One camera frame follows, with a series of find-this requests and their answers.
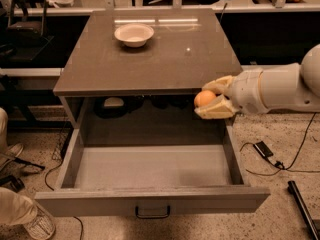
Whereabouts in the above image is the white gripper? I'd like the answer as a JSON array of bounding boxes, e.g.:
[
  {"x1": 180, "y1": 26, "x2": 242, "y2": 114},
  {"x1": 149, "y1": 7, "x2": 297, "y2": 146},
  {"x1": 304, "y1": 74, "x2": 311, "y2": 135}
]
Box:
[{"x1": 194, "y1": 69, "x2": 268, "y2": 119}]

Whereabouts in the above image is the orange fruit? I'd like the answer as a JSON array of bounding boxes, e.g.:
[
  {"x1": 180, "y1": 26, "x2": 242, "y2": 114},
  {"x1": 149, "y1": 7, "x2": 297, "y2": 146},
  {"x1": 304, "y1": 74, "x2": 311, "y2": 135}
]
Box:
[{"x1": 194, "y1": 90, "x2": 216, "y2": 107}]

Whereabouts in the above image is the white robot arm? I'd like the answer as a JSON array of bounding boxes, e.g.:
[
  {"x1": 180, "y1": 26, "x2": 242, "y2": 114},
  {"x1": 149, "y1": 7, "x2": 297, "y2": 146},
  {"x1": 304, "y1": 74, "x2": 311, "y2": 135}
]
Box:
[{"x1": 194, "y1": 45, "x2": 320, "y2": 119}]

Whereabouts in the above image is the grey cabinet with counter top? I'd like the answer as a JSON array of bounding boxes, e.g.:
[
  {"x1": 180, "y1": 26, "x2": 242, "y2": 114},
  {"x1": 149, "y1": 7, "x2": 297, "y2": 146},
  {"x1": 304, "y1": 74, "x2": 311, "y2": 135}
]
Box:
[{"x1": 54, "y1": 9, "x2": 241, "y2": 137}]

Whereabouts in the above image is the open grey top drawer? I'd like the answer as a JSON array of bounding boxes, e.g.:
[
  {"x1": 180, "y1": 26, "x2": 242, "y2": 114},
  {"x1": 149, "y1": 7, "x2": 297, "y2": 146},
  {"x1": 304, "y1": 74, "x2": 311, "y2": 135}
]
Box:
[{"x1": 36, "y1": 124, "x2": 270, "y2": 216}]

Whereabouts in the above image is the black power adapter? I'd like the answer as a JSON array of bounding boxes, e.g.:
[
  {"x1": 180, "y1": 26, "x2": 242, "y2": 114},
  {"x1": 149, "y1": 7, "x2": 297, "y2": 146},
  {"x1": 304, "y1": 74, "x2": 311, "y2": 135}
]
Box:
[{"x1": 253, "y1": 141, "x2": 273, "y2": 159}]

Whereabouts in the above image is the white bowl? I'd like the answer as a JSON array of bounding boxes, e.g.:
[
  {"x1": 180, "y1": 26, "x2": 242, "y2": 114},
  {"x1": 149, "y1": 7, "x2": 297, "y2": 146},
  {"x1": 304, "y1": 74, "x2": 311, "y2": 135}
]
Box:
[{"x1": 114, "y1": 23, "x2": 154, "y2": 48}]

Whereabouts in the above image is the black pole on floor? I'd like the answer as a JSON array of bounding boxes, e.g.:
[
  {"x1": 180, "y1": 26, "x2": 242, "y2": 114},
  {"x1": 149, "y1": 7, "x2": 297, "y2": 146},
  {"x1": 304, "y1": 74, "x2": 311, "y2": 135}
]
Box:
[{"x1": 288, "y1": 181, "x2": 320, "y2": 240}]

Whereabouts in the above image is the black chair at left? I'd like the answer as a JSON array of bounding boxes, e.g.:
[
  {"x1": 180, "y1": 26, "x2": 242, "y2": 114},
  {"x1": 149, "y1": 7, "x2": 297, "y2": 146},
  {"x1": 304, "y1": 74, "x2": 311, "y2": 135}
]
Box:
[{"x1": 6, "y1": 0, "x2": 52, "y2": 62}]

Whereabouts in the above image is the white mesh sneaker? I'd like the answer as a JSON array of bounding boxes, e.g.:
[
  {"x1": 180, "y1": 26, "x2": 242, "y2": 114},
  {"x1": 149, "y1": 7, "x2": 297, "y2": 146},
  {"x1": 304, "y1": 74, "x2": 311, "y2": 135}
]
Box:
[{"x1": 23, "y1": 206, "x2": 56, "y2": 240}]

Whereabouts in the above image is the beige trouser leg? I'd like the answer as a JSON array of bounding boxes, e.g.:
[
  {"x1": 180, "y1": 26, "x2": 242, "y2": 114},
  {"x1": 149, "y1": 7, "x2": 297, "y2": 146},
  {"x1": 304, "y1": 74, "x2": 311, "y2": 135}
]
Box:
[{"x1": 0, "y1": 187, "x2": 38, "y2": 225}]

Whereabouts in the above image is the black cable on floor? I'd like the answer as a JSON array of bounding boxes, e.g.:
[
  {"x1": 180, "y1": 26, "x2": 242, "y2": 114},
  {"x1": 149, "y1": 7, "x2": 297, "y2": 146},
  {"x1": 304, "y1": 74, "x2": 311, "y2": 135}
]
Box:
[{"x1": 239, "y1": 112, "x2": 320, "y2": 178}]

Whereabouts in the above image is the black drawer handle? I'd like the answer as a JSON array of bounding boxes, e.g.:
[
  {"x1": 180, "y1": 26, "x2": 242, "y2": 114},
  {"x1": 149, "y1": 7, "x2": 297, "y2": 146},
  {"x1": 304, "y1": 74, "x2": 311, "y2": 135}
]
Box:
[{"x1": 135, "y1": 206, "x2": 171, "y2": 220}]

